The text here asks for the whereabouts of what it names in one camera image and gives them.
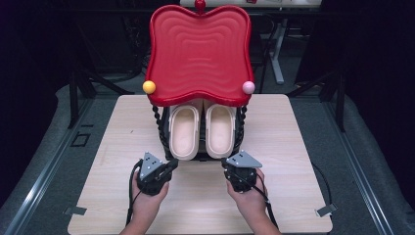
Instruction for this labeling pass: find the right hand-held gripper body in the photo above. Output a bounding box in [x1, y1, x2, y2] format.
[224, 150, 263, 194]

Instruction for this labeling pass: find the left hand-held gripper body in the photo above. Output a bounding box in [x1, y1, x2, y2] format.
[136, 152, 174, 197]

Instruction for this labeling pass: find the cream foam slipper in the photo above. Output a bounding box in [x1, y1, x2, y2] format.
[168, 105, 201, 162]
[205, 103, 237, 160]

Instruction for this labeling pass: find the red-topped black shoe rack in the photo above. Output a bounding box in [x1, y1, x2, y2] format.
[142, 0, 256, 163]

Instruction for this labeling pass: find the person's left hand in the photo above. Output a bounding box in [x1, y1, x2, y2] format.
[131, 178, 170, 226]

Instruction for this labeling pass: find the person's right hand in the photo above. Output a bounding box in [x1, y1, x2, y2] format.
[225, 168, 269, 219]

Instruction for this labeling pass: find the grey tape piece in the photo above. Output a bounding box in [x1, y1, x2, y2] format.
[63, 206, 88, 216]
[314, 203, 339, 218]

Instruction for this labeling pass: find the black metal stand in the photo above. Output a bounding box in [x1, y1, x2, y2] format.
[287, 70, 347, 133]
[67, 63, 135, 130]

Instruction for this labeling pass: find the red apple-shaped tray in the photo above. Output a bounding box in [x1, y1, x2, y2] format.
[179, 0, 323, 86]

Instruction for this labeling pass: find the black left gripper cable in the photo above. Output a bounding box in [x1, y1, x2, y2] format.
[125, 159, 145, 227]

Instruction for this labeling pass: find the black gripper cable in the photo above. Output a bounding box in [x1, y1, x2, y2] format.
[233, 169, 280, 230]
[125, 159, 145, 227]

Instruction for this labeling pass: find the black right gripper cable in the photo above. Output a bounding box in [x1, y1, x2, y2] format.
[233, 169, 280, 230]

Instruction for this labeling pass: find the thin black floor cable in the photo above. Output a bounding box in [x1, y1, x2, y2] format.
[310, 161, 335, 208]

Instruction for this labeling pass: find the metal floor rail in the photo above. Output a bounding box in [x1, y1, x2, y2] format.
[2, 97, 96, 235]
[322, 97, 396, 235]

